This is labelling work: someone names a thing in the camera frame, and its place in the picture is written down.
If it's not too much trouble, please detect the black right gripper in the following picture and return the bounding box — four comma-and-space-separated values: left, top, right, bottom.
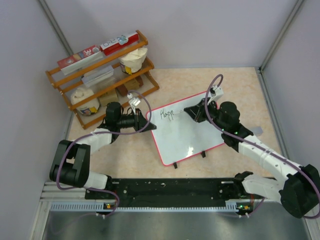
185, 97, 228, 132

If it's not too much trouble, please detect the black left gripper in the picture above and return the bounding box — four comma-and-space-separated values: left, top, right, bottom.
117, 108, 156, 133

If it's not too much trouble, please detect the pink framed whiteboard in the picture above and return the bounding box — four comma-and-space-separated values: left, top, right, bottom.
145, 92, 224, 166

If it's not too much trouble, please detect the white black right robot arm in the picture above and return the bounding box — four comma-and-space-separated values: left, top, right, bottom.
183, 98, 320, 218

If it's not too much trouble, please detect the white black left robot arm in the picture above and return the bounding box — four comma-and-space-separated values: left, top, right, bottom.
49, 102, 157, 199

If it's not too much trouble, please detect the brown block right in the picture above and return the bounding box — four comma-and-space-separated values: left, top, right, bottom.
116, 76, 144, 97

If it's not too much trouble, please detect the tan block left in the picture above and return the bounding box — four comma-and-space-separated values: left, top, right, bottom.
98, 89, 119, 107

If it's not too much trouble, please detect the orange wooden shelf rack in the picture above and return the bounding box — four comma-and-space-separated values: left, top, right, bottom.
45, 30, 160, 129

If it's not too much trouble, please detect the white bag upper shelf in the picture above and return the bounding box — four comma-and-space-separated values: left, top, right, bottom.
119, 47, 148, 75

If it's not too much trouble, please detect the white bag shelf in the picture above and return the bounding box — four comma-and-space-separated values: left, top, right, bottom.
119, 47, 148, 75
70, 87, 100, 117

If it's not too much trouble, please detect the clear plastic box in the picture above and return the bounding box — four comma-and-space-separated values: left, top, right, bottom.
81, 65, 114, 88

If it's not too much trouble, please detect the white bag lower shelf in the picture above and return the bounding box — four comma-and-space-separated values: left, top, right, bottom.
70, 87, 100, 117

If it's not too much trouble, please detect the red foil box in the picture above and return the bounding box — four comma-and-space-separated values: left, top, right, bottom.
100, 31, 139, 56

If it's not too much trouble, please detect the red white wrap box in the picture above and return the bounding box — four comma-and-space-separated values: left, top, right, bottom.
57, 44, 103, 75

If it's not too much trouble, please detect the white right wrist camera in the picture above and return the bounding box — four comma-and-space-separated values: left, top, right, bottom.
208, 85, 224, 104

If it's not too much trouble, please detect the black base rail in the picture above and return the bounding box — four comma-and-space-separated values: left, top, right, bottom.
84, 177, 253, 208

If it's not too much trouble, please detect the grey slotted cable duct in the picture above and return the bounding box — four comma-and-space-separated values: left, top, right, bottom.
50, 201, 251, 213

